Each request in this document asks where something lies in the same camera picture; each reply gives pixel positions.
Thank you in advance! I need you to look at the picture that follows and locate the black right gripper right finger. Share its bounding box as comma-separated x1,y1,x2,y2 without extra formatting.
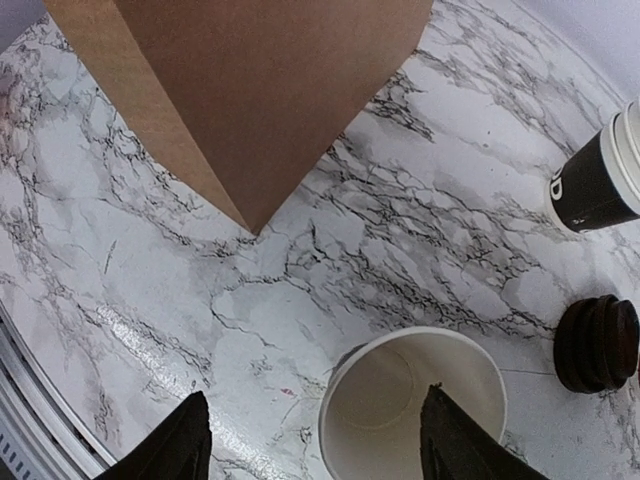
420,384,544,479

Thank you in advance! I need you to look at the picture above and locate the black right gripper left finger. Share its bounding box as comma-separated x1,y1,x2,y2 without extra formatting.
97,391,212,480

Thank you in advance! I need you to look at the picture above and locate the single black coffee cup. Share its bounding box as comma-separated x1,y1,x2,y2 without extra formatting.
318,326,507,479

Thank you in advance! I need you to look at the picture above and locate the brown paper bag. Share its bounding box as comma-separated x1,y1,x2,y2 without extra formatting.
46,1,432,233

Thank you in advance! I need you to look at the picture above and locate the stack of paper coffee cups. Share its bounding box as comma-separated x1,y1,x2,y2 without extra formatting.
544,100,639,233

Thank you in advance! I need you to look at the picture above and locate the stack of black lids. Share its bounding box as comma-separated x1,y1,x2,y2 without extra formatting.
553,294,639,394

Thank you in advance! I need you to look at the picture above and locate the front aluminium rail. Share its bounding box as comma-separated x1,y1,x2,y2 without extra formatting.
1,309,117,479

